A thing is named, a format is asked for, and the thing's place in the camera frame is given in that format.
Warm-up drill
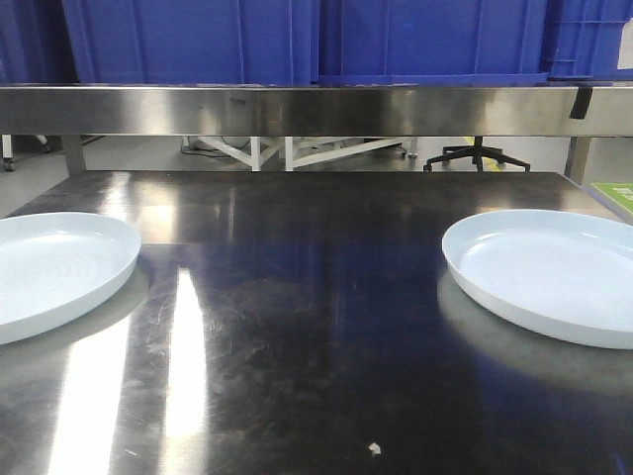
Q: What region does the light blue plate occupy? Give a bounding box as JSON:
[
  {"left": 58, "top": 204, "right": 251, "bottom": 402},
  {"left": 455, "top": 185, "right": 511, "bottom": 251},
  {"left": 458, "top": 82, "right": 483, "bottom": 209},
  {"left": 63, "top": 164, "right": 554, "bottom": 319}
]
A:
[
  {"left": 441, "top": 209, "right": 632, "bottom": 349},
  {"left": 1, "top": 212, "right": 141, "bottom": 344}
]

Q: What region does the stainless steel shelf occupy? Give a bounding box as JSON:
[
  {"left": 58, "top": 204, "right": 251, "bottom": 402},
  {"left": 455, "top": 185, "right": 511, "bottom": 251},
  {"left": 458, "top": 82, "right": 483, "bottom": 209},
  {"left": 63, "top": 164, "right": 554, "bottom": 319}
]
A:
[{"left": 1, "top": 82, "right": 632, "bottom": 176}]

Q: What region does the blue left shelf crate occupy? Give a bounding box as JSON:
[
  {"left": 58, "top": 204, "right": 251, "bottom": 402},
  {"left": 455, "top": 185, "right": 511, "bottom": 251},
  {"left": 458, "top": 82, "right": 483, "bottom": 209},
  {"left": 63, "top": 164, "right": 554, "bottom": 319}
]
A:
[{"left": 62, "top": 1, "right": 320, "bottom": 86}]

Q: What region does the black office chair base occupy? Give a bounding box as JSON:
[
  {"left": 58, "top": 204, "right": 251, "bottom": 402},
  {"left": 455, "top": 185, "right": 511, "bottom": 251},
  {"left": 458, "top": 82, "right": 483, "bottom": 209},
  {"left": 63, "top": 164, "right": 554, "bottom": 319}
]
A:
[{"left": 422, "top": 136, "right": 531, "bottom": 172}]

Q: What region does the large blue middle crate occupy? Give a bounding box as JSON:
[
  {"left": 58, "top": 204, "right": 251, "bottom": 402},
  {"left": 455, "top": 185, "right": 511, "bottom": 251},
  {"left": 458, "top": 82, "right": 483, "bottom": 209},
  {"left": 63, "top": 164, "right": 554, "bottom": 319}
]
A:
[{"left": 318, "top": 1, "right": 547, "bottom": 86}]

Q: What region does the small paper scrap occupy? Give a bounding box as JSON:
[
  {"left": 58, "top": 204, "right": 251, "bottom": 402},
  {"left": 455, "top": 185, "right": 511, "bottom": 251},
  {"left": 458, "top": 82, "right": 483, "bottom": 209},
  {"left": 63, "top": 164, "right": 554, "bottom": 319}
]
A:
[{"left": 368, "top": 442, "right": 382, "bottom": 456}]

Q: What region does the black tape strip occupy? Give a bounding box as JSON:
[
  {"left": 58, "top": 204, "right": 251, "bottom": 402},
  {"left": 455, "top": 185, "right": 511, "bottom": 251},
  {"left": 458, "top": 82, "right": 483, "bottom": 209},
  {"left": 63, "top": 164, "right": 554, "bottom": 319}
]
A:
[{"left": 569, "top": 85, "right": 593, "bottom": 120}]

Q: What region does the blue crate with label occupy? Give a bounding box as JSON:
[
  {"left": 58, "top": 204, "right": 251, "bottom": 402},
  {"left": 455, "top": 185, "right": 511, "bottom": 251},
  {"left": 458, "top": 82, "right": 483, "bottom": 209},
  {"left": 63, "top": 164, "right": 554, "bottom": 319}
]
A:
[{"left": 541, "top": 1, "right": 632, "bottom": 81}]

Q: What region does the white table frame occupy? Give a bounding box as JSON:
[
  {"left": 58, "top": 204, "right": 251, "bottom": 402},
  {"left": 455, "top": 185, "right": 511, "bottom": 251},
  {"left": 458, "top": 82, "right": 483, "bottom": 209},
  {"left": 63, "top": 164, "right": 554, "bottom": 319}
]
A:
[{"left": 181, "top": 136, "right": 418, "bottom": 171}]

